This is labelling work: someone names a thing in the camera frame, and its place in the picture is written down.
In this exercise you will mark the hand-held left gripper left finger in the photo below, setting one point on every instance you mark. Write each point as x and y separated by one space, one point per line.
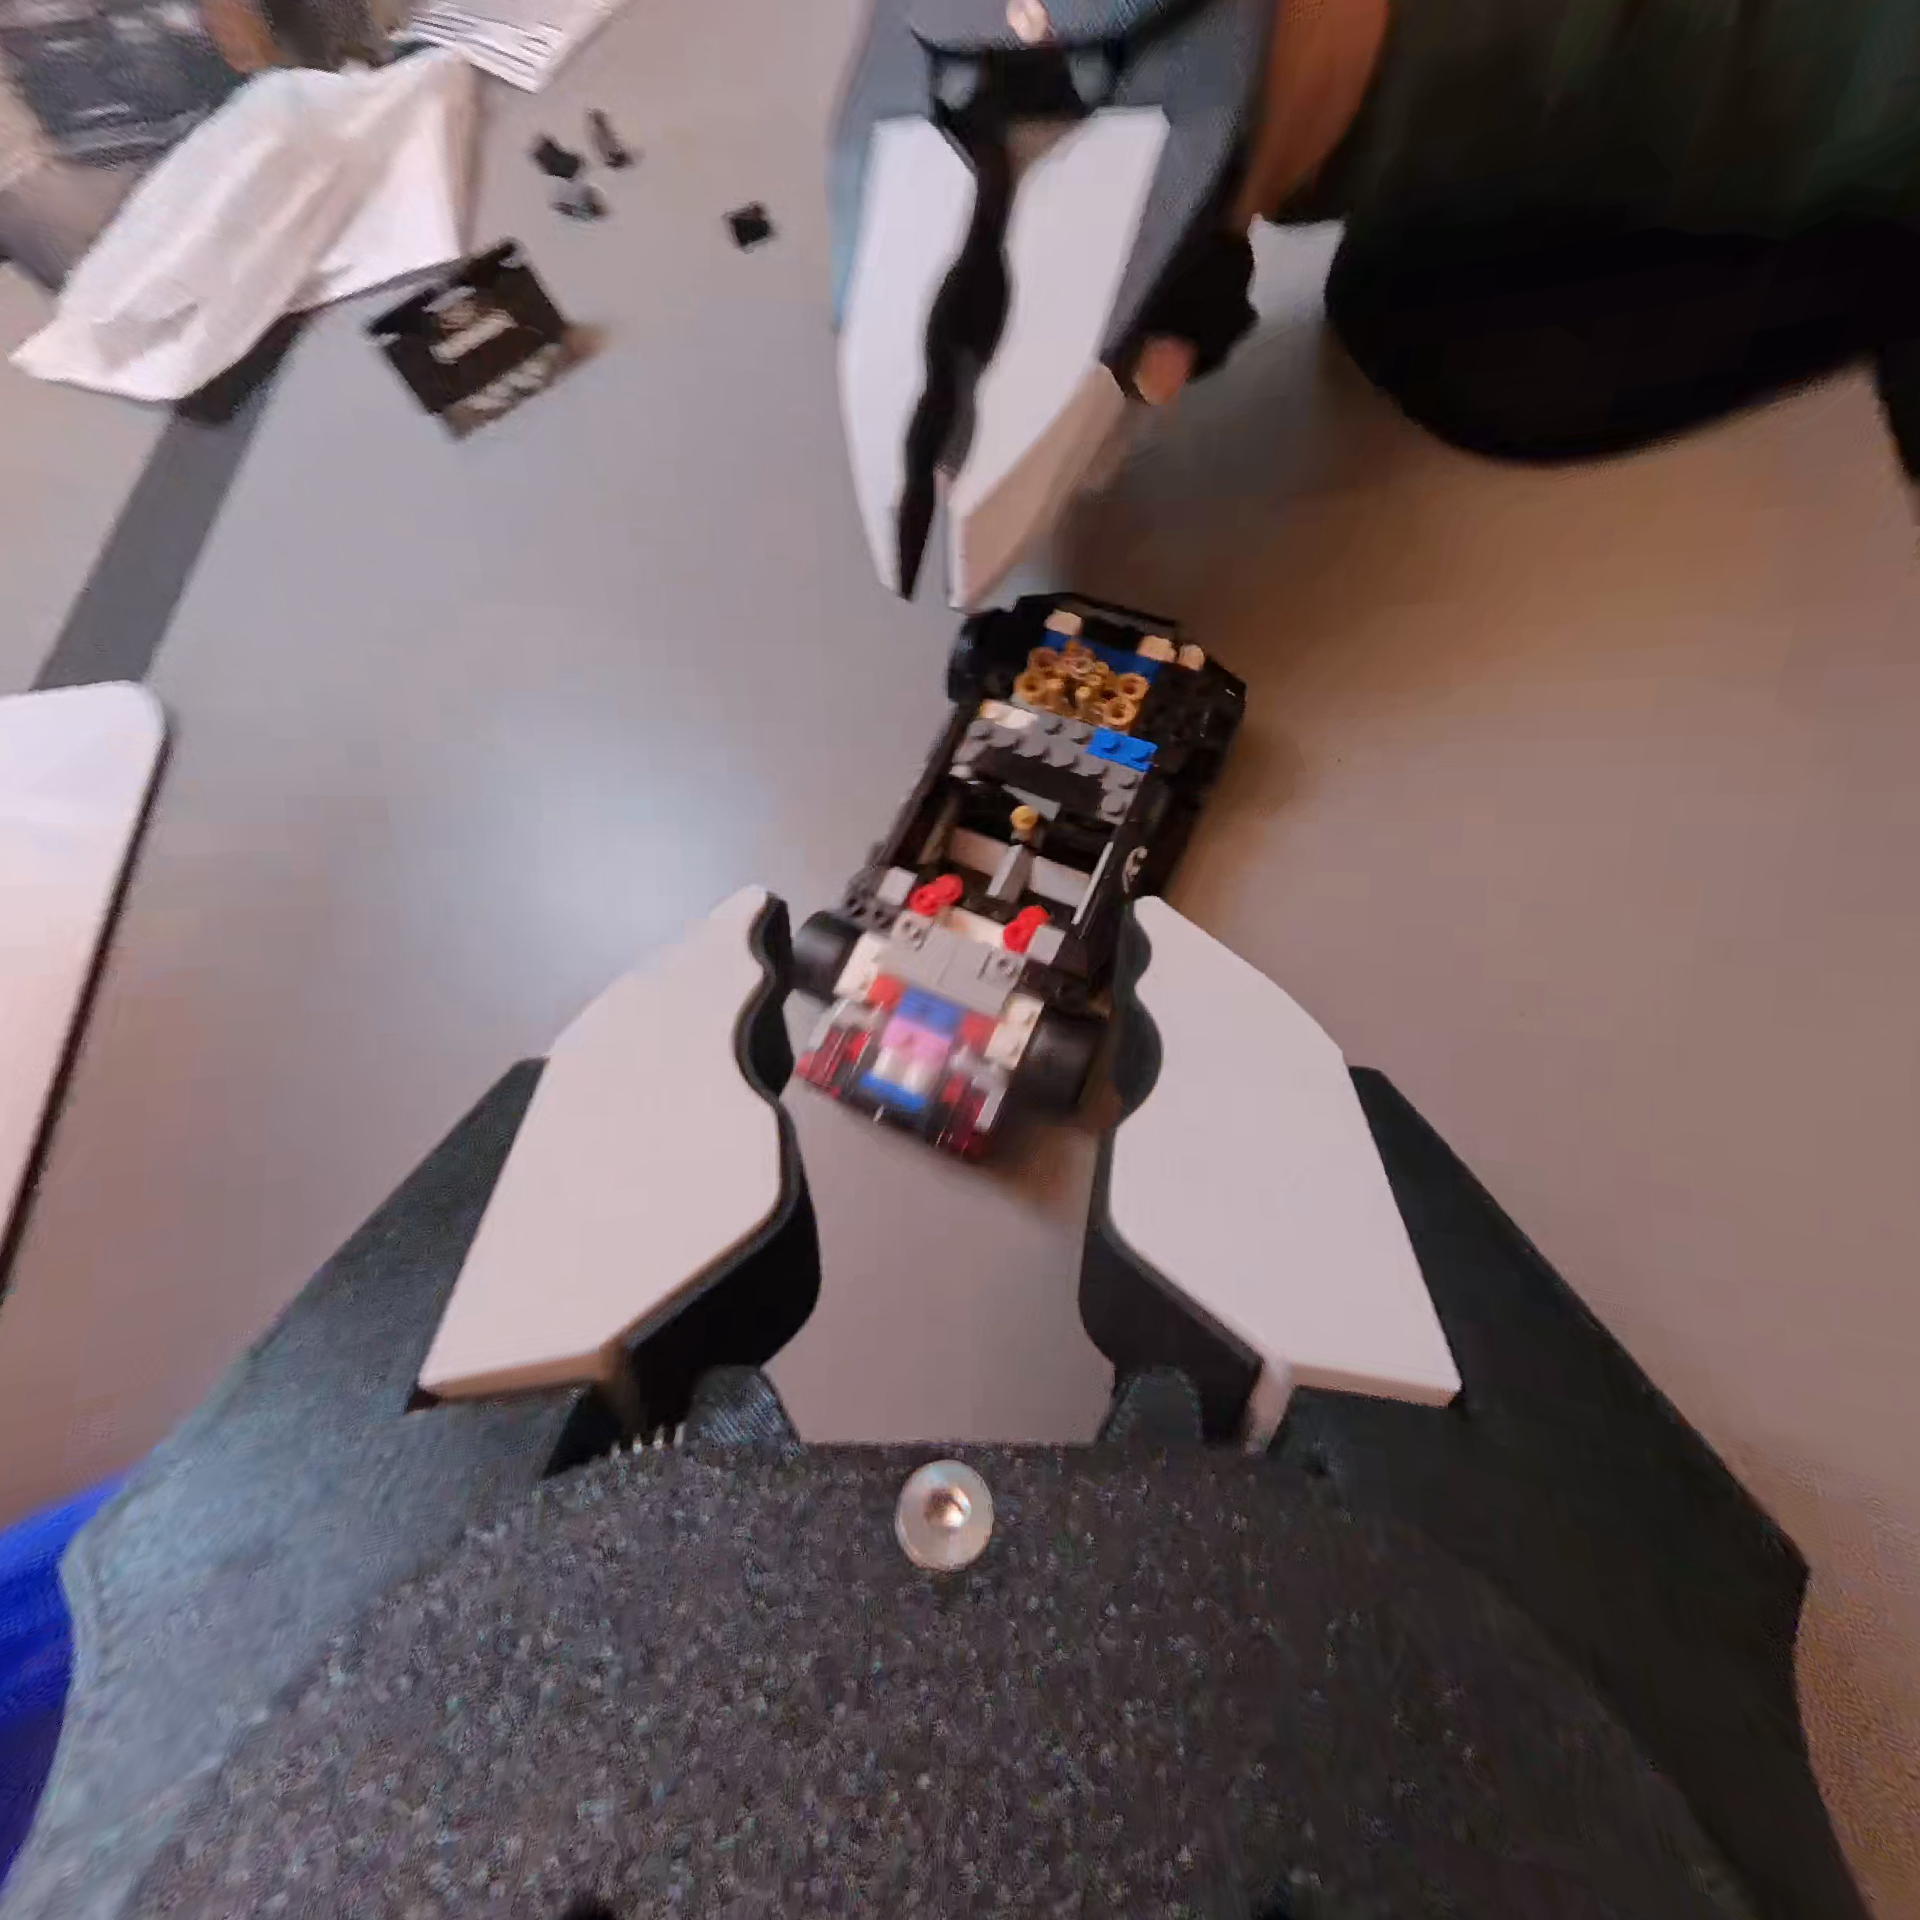
630 1185

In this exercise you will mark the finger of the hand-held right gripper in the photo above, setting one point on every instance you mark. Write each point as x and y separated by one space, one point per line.
1066 329
891 301

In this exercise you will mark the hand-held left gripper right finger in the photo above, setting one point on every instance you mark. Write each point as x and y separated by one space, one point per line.
1275 1185

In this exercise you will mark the black lego car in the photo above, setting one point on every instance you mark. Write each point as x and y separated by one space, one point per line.
1037 840

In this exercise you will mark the blue plastic bin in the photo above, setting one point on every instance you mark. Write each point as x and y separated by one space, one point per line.
38 1650

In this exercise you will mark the person's right forearm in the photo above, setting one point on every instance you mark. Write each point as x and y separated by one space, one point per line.
1621 105

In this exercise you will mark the black printed lego panel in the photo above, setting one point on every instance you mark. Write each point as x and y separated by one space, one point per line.
474 338

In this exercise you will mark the person's right hand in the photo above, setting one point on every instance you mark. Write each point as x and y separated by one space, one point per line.
1320 89

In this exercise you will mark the white printed sheet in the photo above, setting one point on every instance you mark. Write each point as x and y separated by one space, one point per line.
510 30

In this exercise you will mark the white booklet stand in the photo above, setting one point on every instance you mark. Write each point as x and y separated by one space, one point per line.
59 902

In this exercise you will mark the white paper bag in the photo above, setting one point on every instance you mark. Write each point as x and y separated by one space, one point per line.
254 211

